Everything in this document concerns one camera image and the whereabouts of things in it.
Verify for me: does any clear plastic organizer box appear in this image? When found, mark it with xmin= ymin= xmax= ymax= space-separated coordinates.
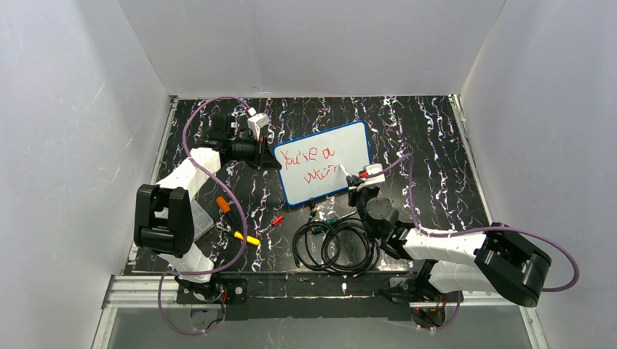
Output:
xmin=191 ymin=200 xmax=214 ymax=242

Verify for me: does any coiled black cable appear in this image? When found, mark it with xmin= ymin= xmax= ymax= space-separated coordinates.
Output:
xmin=292 ymin=217 xmax=382 ymax=276

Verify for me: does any aluminium table edge rail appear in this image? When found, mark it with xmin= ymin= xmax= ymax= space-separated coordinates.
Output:
xmin=448 ymin=94 xmax=494 ymax=223

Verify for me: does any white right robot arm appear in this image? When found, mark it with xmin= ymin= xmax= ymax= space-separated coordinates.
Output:
xmin=346 ymin=175 xmax=552 ymax=308

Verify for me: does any yellow handled tool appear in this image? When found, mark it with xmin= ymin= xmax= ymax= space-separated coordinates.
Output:
xmin=234 ymin=231 xmax=260 ymax=246

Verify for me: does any red marker cap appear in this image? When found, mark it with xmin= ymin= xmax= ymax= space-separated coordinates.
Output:
xmin=271 ymin=215 xmax=284 ymax=227

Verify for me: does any green handled screwdriver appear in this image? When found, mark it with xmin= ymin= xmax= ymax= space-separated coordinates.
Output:
xmin=310 ymin=212 xmax=357 ymax=234

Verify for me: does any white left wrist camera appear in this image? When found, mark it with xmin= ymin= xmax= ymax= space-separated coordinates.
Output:
xmin=247 ymin=108 xmax=271 ymax=140

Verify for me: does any front aluminium frame rail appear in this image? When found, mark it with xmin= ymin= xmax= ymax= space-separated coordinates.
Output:
xmin=102 ymin=272 xmax=536 ymax=309

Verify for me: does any white red whiteboard marker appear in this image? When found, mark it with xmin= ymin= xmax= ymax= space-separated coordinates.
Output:
xmin=339 ymin=164 xmax=349 ymax=178

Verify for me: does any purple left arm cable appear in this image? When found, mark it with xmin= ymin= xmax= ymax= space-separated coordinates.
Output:
xmin=158 ymin=95 xmax=252 ymax=336

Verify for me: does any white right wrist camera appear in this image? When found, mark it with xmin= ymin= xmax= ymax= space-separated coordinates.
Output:
xmin=358 ymin=164 xmax=385 ymax=190

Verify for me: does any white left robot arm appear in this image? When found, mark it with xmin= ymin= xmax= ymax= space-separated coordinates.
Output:
xmin=134 ymin=113 xmax=282 ymax=284

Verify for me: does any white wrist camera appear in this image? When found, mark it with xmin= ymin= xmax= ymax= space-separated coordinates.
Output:
xmin=358 ymin=164 xmax=385 ymax=190
xmin=247 ymin=108 xmax=271 ymax=140

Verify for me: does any blue framed whiteboard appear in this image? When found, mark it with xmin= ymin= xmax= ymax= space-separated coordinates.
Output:
xmin=273 ymin=120 xmax=371 ymax=206

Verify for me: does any orange handled screwdriver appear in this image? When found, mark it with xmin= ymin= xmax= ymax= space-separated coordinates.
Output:
xmin=215 ymin=196 xmax=238 ymax=230

